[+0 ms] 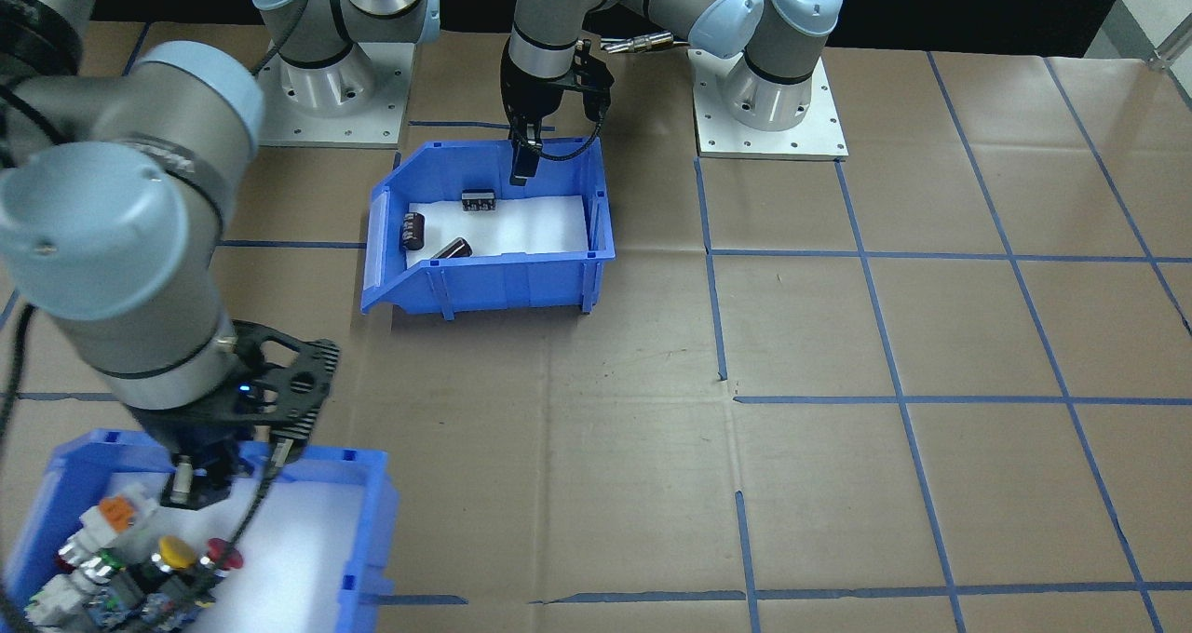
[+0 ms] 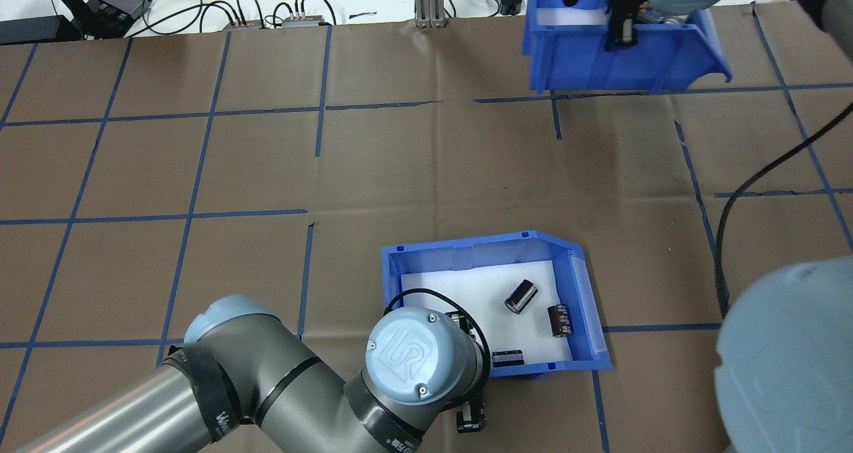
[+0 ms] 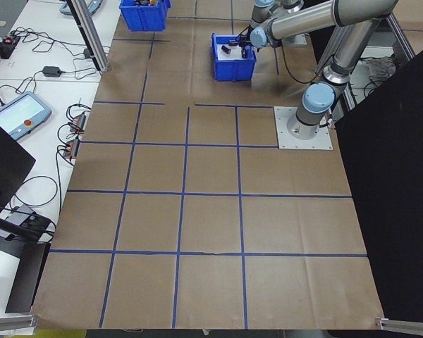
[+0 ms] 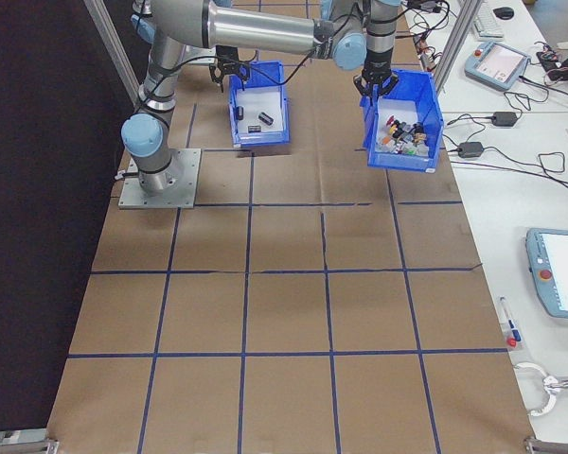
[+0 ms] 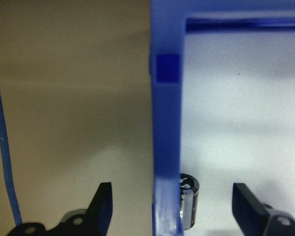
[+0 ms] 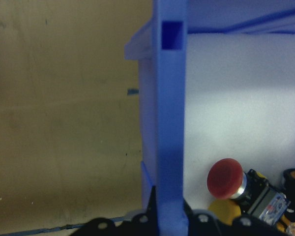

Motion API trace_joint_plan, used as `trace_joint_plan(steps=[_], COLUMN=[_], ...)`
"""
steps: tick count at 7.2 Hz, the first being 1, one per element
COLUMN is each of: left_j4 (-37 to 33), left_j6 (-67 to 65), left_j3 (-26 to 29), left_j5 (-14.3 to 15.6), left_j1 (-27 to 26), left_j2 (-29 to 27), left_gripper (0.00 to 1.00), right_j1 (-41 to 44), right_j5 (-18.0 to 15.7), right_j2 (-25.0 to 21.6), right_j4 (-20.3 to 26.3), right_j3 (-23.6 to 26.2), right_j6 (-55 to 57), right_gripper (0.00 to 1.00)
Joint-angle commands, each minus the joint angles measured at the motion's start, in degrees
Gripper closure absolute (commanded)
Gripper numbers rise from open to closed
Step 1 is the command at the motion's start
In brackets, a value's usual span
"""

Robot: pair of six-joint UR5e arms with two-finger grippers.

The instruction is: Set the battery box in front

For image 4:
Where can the blue bin with colourful items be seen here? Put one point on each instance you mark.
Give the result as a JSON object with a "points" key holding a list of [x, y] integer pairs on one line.
{"points": [[397, 163]]}

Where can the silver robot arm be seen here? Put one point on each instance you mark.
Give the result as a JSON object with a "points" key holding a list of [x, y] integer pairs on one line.
{"points": [[265, 28]]}

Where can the black lying cylinder battery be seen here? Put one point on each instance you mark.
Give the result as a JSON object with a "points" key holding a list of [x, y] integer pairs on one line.
{"points": [[265, 117]]}

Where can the pile of small mixed items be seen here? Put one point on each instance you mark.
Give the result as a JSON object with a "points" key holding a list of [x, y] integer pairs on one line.
{"points": [[397, 106]]}

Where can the white sheet bin liner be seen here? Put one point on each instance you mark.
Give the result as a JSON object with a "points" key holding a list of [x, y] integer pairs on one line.
{"points": [[260, 101]]}

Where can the small red item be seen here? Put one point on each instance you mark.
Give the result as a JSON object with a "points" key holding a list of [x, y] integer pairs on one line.
{"points": [[392, 119]]}

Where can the small grey item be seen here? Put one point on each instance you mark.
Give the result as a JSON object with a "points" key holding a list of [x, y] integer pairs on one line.
{"points": [[408, 133]]}

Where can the small black and yellow item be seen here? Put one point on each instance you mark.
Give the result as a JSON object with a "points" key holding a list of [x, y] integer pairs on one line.
{"points": [[419, 134]]}

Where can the blue bin with black batteries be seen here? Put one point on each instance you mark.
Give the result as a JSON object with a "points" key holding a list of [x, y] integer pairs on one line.
{"points": [[260, 138]]}

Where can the small clear item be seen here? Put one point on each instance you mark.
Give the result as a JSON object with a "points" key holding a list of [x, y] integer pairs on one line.
{"points": [[425, 150]]}

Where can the black power adapter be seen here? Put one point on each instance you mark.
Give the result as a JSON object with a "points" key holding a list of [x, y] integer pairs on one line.
{"points": [[471, 149], [505, 118]]}

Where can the blue teach pendant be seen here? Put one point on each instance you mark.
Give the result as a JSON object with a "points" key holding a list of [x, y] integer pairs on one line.
{"points": [[556, 274], [497, 64]]}

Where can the white keyboard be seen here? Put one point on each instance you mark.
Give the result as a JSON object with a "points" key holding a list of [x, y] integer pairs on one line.
{"points": [[487, 21]]}

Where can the black computer mouse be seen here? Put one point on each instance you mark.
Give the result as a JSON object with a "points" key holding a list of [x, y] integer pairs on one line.
{"points": [[503, 12]]}

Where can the white curved clamp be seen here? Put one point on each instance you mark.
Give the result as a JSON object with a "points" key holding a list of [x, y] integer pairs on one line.
{"points": [[542, 406]]}

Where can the aluminium post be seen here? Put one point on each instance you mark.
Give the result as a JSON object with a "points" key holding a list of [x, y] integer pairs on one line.
{"points": [[454, 47]]}

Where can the metal bar frame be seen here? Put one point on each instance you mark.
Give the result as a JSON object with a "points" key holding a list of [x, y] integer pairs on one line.
{"points": [[115, 52]]}

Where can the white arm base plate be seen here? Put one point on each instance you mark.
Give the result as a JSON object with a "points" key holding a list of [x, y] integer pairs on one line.
{"points": [[184, 189]]}

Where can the black frame cover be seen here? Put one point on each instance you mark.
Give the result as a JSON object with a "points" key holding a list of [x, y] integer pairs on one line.
{"points": [[38, 189]]}

